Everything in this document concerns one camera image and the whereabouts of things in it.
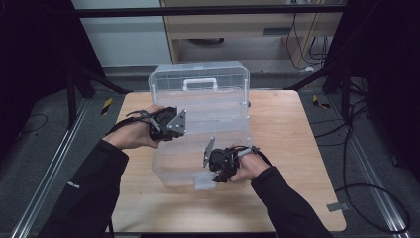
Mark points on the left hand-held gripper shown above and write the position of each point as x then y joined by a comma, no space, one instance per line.
165,124

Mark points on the black metal stand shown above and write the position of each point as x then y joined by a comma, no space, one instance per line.
71,99
345,95

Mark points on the yellow black floor tape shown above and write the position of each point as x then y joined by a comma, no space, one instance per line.
106,106
319,103

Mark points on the light wooden desk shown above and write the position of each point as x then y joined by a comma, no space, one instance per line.
231,28

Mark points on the white cabinet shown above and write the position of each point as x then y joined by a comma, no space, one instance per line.
125,43

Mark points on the black horizontal frame bar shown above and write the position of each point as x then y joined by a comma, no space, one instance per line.
198,11

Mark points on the dark curtain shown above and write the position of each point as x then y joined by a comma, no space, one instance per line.
389,66
29,66

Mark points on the person's right hand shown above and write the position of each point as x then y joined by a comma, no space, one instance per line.
252,165

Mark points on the grey tape piece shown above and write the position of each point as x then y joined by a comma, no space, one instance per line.
337,207

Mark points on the metal floor rail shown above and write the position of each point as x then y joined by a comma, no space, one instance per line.
373,185
46,175

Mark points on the clear plastic storage box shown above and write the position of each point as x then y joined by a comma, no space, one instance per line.
201,95

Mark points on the person's left hand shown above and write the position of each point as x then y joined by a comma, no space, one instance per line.
135,132

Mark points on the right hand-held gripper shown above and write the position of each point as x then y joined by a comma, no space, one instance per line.
223,162

